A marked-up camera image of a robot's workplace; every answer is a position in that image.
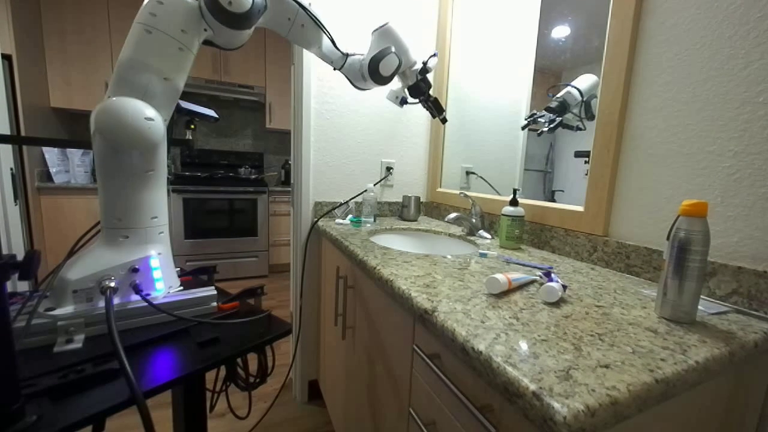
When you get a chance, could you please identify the black power cable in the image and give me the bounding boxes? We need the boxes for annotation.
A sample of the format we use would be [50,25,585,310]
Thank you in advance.
[245,165,394,432]

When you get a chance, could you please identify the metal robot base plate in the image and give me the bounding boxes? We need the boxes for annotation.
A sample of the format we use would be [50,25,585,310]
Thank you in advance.
[9,284,223,352]

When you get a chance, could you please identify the light wood vanity cabinet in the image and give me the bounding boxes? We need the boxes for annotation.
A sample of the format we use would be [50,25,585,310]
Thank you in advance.
[314,235,768,432]

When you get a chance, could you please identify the green soap pump bottle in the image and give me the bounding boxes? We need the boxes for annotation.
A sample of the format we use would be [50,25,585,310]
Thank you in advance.
[496,184,527,251]

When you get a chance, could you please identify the steel range hood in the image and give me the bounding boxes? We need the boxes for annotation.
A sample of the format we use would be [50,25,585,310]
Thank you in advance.
[178,74,269,106]

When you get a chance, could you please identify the black robot table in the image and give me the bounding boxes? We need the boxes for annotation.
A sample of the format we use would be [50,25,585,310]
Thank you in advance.
[0,308,295,432]

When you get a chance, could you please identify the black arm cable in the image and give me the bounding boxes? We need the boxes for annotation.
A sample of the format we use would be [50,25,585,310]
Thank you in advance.
[291,0,355,70]

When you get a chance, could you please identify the white sink basin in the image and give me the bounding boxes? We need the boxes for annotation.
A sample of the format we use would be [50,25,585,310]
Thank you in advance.
[368,229,483,259]

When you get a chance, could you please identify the stainless steel oven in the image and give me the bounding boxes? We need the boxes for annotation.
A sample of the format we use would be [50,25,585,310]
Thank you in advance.
[165,146,273,284]

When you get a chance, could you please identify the white toothpaste tube orange band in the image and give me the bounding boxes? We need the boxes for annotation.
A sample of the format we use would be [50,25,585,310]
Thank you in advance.
[483,269,543,297]

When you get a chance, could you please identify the purple and white tube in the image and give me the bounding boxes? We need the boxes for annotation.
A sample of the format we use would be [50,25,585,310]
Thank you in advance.
[536,267,569,308]

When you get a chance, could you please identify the thick black base cable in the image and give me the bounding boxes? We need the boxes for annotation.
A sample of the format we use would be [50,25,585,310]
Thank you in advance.
[97,279,159,432]

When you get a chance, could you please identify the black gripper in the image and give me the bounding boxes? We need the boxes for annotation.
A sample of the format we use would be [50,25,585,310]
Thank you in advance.
[403,70,452,127]

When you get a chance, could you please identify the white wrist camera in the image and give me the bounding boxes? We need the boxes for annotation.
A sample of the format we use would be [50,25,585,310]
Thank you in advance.
[385,85,412,110]

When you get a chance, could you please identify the white wall outlet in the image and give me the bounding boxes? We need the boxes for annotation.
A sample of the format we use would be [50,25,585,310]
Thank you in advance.
[377,155,398,191]

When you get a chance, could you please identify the orange black clamp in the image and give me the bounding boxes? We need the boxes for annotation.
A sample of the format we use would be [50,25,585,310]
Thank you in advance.
[178,267,269,319]

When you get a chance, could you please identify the wood framed wall mirror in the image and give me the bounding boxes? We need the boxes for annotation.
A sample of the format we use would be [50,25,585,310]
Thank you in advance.
[424,0,643,238]

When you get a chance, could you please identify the black cable bundle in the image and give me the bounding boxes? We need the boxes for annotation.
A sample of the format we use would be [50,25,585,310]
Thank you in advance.
[203,340,280,424]

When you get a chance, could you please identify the silver bottle orange cap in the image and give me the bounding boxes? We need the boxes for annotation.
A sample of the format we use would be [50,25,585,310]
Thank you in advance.
[655,196,713,327]

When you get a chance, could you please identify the black lamp on stand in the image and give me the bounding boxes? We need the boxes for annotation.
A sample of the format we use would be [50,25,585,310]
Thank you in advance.
[173,99,223,145]

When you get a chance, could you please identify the light wood kitchen cabinets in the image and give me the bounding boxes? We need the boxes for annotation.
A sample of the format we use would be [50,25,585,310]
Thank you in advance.
[39,0,295,135]

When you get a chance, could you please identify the clear plastic bottle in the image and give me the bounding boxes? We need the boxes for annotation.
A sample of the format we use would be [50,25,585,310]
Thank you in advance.
[361,182,381,226]

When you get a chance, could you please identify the thin black base cable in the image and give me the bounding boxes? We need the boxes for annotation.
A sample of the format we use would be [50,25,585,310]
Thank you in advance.
[128,279,273,328]

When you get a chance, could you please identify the chrome sink faucet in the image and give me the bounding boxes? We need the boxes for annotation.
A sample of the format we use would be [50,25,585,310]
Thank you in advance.
[442,190,494,242]

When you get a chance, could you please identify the blue toothbrush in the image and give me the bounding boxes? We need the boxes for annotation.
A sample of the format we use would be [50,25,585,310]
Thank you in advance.
[477,250,557,277]

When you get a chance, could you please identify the metal cup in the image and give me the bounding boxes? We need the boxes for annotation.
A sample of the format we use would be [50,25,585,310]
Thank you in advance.
[398,191,424,223]

